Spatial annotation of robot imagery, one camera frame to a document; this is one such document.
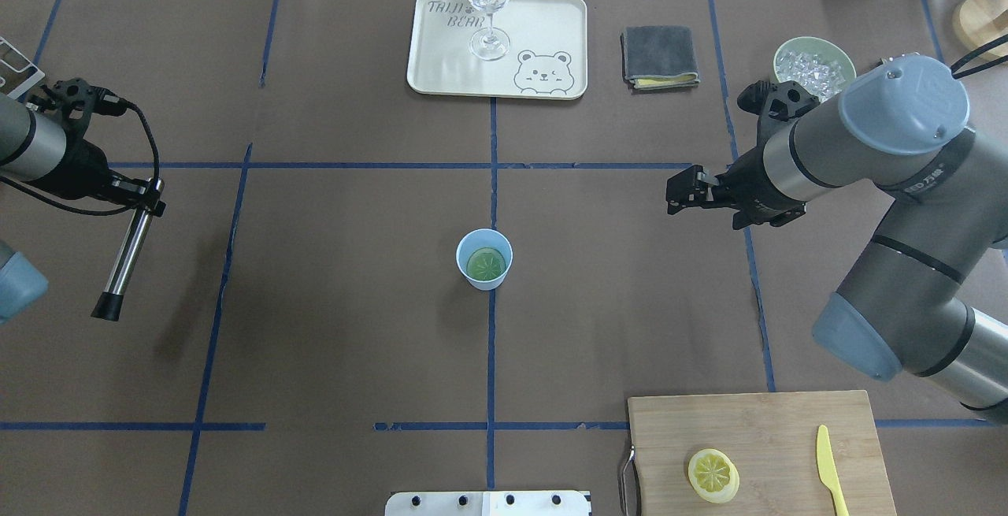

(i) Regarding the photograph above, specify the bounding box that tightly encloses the green bowl of ice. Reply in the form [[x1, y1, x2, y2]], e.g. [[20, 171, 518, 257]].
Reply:
[[772, 36, 858, 101]]

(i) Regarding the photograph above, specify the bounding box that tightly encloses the yellow plastic knife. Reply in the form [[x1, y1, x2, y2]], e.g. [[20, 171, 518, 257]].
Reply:
[[816, 424, 850, 516]]

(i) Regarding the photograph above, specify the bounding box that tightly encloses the bamboo cutting board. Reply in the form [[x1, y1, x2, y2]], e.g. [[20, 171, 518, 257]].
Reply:
[[627, 390, 896, 515]]

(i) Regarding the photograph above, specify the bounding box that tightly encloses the steel muddler black tip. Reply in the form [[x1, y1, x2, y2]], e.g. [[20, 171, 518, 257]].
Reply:
[[91, 211, 156, 321]]

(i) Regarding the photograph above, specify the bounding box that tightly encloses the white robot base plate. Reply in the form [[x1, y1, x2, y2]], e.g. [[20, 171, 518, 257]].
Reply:
[[384, 488, 593, 515]]

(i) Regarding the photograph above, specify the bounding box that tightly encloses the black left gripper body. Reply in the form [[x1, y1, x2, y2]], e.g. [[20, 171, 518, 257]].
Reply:
[[48, 138, 127, 203]]

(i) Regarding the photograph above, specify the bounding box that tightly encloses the cream bear serving tray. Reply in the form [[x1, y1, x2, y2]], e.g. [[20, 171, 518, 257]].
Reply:
[[406, 0, 589, 100]]

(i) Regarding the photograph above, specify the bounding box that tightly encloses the light blue paper cup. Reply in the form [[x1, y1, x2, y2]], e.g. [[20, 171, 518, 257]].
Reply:
[[456, 228, 513, 292]]

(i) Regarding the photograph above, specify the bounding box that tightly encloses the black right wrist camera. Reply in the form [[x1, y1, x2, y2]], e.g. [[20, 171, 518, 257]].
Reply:
[[736, 80, 821, 147]]

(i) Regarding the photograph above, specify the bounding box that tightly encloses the yellow lemon slice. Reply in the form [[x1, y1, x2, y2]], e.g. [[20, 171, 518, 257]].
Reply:
[[465, 247, 507, 282]]

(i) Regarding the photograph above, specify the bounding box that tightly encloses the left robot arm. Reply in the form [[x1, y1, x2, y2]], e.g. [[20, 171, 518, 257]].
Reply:
[[2, 78, 165, 321]]

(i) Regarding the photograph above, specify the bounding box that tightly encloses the wooden mug tree stand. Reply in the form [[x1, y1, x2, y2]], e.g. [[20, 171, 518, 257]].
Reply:
[[953, 0, 1007, 52]]

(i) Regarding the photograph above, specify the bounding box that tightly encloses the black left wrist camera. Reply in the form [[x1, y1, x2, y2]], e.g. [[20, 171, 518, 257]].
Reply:
[[26, 78, 129, 120]]

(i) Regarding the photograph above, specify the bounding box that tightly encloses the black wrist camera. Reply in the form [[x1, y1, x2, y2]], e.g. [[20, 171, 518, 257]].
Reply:
[[26, 78, 129, 120], [736, 80, 821, 147]]

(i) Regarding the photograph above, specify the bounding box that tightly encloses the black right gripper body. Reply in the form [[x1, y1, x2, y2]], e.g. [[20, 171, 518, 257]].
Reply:
[[713, 146, 806, 230]]

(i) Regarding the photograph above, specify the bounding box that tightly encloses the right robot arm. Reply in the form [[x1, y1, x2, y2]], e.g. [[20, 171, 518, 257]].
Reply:
[[665, 55, 1007, 424]]

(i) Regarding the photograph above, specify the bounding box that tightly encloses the white wire cup rack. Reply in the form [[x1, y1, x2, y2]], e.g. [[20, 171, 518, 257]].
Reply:
[[1, 36, 46, 99]]

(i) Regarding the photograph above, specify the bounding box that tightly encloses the grey folded cloth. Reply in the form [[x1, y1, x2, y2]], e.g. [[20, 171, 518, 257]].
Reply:
[[621, 25, 701, 91]]

